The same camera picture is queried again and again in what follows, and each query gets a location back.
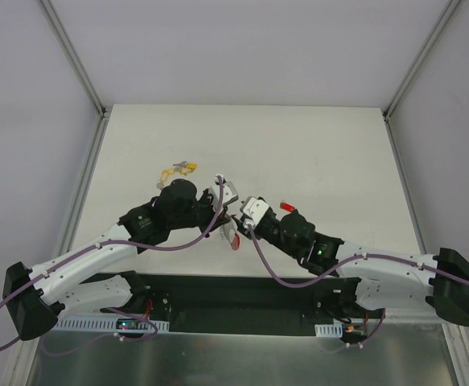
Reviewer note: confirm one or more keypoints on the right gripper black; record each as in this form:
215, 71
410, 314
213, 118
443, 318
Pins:
241, 221

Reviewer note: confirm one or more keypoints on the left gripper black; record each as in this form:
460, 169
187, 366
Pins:
221, 215

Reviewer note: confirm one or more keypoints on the red-handled metal keyring organizer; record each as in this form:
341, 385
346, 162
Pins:
229, 233

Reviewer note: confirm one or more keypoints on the red key fob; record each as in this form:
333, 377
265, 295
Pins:
287, 206

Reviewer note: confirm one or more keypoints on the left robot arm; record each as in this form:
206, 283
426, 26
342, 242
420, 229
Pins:
37, 297

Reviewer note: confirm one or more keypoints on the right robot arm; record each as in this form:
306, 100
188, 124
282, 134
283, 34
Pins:
436, 285

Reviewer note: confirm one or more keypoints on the yellow key tag with keys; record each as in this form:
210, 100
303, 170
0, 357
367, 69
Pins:
180, 168

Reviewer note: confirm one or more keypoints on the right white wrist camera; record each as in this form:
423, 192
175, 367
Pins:
253, 210

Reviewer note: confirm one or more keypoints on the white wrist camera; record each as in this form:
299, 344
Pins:
223, 191
253, 210

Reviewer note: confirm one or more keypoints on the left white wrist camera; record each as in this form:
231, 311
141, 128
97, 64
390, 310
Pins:
223, 191

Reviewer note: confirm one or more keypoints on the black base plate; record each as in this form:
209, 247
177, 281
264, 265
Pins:
245, 305

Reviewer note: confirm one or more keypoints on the right white cable duct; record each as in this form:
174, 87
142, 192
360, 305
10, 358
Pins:
329, 331

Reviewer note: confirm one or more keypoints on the white cable duct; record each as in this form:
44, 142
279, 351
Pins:
329, 331
110, 324

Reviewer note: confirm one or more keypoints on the left white cable duct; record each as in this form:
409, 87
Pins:
110, 324

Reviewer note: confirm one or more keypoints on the left aluminium frame post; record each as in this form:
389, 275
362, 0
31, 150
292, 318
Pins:
57, 26

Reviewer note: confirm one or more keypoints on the aluminium frame post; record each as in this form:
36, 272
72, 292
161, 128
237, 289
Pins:
435, 34
57, 26

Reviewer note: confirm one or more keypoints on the right aluminium frame post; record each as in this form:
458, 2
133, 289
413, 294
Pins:
435, 34

